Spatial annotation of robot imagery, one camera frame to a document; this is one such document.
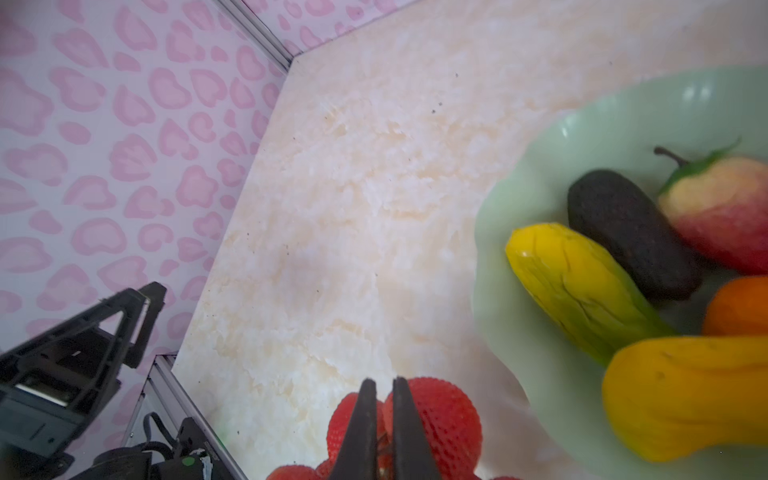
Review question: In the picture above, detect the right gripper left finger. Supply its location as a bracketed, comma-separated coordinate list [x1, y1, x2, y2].
[328, 379, 378, 480]

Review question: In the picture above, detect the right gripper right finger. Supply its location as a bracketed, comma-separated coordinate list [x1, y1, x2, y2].
[391, 377, 442, 480]

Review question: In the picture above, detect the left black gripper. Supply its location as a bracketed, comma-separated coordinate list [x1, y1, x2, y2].
[1, 282, 167, 458]

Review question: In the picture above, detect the red fake lychee bunch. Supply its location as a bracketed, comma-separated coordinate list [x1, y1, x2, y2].
[266, 376, 523, 480]

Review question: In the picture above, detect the green yellow fake mango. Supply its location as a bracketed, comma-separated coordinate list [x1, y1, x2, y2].
[505, 223, 677, 366]

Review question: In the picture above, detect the yellow orange fake mango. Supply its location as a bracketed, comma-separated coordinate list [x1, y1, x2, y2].
[602, 336, 767, 463]

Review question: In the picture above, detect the dark fake avocado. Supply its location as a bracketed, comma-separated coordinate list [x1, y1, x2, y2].
[567, 169, 703, 301]

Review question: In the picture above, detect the small fake orange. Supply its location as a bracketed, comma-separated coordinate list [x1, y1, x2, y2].
[702, 276, 767, 336]

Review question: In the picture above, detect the red pink fake peach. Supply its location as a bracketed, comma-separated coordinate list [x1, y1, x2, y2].
[653, 140, 767, 275]

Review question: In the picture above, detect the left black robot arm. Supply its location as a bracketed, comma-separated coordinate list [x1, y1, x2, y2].
[1, 282, 244, 479]

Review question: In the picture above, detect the green scalloped fruit bowl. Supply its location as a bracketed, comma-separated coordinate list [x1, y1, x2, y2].
[472, 65, 767, 479]

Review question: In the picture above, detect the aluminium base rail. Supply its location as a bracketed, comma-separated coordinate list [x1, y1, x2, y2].
[121, 354, 246, 479]

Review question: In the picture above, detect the left corner aluminium post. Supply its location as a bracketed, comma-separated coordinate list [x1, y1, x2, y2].
[214, 0, 294, 73]

